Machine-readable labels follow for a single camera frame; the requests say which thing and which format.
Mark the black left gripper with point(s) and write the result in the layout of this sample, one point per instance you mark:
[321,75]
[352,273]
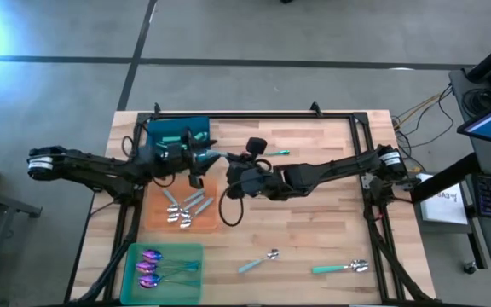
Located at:
[175,158]

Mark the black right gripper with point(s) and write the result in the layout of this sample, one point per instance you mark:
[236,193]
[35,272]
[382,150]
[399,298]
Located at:
[254,183]

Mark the gold iridescent spoon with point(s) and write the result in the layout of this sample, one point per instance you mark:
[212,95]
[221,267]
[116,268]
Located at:
[279,152]

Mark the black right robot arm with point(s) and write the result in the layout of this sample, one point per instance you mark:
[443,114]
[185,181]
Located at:
[335,168]

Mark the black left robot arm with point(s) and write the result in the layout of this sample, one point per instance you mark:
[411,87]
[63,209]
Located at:
[92,166]

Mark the blue plastic bin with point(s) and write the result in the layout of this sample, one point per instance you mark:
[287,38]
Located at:
[177,125]

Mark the orange plastic bin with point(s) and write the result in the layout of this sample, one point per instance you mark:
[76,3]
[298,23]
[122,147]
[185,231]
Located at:
[156,221]

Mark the green plastic bin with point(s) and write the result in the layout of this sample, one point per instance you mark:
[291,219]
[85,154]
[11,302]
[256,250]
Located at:
[186,294]

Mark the black slanted beam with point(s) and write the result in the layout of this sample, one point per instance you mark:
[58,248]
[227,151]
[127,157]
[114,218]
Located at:
[446,179]

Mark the white paper booklet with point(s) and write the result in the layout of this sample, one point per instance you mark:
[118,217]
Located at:
[446,209]

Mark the grey computer desk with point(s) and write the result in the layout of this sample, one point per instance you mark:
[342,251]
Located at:
[490,162]

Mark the black caster wheel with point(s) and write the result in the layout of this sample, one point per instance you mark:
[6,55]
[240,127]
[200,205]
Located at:
[469,268]

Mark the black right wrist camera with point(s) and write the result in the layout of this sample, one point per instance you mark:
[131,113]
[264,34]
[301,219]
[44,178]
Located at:
[257,146]

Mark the black frame clamp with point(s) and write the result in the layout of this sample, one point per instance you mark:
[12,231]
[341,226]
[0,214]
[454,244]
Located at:
[315,108]
[157,108]

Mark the black aluminium table frame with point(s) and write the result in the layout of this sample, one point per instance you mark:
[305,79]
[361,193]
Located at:
[292,115]

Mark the black diagonal frame strut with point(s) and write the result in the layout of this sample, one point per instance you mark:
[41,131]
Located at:
[113,264]
[399,273]

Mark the grey metal bracket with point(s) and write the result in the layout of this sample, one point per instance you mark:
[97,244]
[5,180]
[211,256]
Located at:
[368,181]

